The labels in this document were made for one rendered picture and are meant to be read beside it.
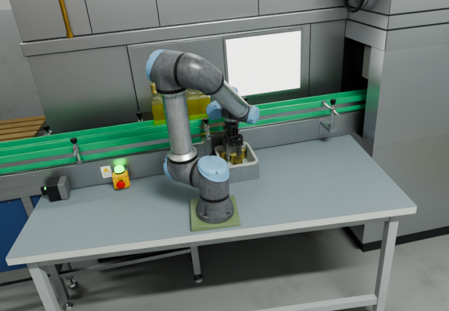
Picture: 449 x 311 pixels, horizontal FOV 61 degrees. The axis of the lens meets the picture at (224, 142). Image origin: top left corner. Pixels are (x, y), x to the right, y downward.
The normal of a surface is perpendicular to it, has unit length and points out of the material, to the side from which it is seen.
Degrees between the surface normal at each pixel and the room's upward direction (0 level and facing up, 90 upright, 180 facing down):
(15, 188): 90
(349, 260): 0
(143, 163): 90
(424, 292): 0
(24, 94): 90
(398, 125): 90
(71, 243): 0
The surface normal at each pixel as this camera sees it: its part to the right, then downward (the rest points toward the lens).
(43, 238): -0.07, -0.89
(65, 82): 0.20, 0.43
